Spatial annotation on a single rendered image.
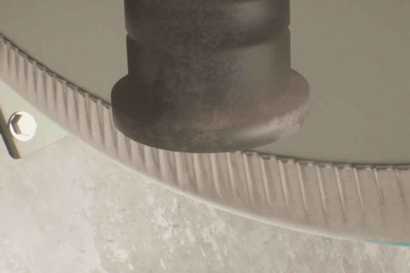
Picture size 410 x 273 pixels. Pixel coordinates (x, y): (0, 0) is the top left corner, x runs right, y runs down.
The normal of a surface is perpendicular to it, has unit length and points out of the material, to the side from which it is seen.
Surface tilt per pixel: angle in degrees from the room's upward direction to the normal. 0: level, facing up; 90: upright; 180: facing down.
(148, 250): 0
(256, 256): 0
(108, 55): 90
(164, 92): 78
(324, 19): 90
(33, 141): 0
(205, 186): 90
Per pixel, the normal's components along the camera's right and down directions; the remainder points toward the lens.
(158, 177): -0.70, 0.36
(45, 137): 0.61, -0.16
